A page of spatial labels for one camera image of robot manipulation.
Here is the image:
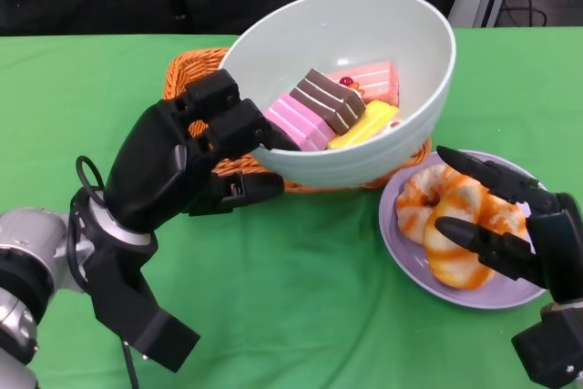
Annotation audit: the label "orange wicker basket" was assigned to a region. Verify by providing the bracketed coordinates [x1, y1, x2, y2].
[162, 46, 434, 193]

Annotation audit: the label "salmon pink cake slice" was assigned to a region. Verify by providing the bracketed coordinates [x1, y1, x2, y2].
[326, 59, 400, 106]

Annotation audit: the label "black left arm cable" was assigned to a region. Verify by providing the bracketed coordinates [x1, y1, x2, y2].
[75, 155, 140, 389]

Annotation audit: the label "lavender plate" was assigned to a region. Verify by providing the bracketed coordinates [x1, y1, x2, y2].
[378, 148, 550, 311]

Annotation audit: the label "yellow cake slice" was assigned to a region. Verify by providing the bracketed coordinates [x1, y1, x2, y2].
[326, 99, 402, 150]

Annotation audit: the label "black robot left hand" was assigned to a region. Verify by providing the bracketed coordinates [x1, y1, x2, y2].
[103, 67, 302, 233]

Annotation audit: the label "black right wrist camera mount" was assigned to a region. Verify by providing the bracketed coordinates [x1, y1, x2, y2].
[510, 300, 583, 389]

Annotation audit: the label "grey-green bowl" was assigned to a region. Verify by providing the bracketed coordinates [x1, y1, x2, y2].
[217, 0, 457, 189]

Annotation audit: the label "green tablecloth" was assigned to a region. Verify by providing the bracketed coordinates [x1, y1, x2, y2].
[0, 26, 583, 389]

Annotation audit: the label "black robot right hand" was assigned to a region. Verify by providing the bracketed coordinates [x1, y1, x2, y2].
[435, 145, 583, 303]

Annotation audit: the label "chocolate cake slice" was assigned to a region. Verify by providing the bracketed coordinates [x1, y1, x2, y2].
[290, 67, 368, 133]

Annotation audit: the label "round orange striped bread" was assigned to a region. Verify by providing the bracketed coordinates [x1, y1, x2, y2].
[422, 183, 527, 290]

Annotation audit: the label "elongated orange striped bread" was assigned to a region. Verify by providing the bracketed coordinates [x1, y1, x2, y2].
[394, 164, 456, 244]

